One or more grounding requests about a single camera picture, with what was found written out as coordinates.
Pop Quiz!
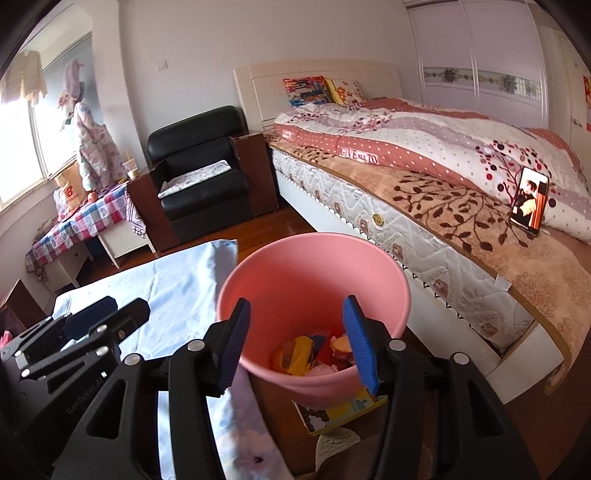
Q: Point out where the pink trash bucket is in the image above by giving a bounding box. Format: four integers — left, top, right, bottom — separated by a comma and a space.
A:
216, 233, 411, 409

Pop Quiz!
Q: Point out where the yellow plastic bag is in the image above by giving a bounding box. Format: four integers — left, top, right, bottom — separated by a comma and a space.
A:
271, 335, 327, 376

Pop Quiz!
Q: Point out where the orange peel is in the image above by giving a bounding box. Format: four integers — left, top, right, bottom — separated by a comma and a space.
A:
329, 334, 353, 363

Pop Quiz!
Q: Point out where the pink polka dot cushion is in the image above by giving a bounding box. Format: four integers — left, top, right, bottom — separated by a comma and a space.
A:
0, 330, 13, 349

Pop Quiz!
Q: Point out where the light blue table cloth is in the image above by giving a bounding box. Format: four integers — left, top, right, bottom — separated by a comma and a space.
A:
52, 240, 293, 479

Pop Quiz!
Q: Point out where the white side table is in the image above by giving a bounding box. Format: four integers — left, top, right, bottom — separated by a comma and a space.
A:
97, 221, 156, 269

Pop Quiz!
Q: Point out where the book under bucket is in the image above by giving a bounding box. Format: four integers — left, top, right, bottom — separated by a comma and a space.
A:
293, 390, 387, 436

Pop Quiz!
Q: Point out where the checkered tablecloth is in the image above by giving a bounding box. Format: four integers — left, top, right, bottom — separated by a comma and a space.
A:
25, 183, 147, 281

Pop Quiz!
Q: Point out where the brown paper shopping bag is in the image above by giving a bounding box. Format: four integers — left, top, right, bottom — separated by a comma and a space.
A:
53, 163, 87, 220

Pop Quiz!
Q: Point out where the brown wooden side cabinet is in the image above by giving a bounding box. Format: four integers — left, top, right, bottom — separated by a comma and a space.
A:
127, 168, 179, 253

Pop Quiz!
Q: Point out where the hanging floral jacket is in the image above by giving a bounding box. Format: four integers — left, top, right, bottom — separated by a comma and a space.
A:
58, 58, 126, 194

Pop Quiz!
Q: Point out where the drink cup with straw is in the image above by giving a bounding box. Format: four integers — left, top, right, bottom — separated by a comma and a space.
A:
123, 151, 139, 180

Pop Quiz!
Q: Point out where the black leather armchair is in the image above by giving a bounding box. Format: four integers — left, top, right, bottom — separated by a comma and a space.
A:
147, 106, 253, 243

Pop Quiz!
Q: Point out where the window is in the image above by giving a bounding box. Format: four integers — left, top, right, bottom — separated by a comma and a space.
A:
1, 34, 103, 208

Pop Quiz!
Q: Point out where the white seat cushion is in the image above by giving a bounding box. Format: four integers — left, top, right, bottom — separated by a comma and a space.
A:
157, 160, 231, 199

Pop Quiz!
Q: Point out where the bed with floral quilt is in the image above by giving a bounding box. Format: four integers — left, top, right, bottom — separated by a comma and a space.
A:
264, 98, 590, 401

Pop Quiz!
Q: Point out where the smartphone on bed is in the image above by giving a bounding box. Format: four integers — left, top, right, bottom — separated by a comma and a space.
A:
509, 167, 550, 236

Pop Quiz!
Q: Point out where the white headboard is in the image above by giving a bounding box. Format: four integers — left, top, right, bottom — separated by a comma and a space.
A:
233, 59, 402, 132

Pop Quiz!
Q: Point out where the colourful pillow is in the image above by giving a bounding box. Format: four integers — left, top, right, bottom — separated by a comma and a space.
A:
283, 76, 332, 107

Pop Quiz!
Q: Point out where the yellow pillow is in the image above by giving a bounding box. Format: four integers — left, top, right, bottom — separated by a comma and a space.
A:
327, 79, 366, 106

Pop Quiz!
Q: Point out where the white wardrobe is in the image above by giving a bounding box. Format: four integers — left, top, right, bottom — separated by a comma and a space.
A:
403, 0, 591, 158

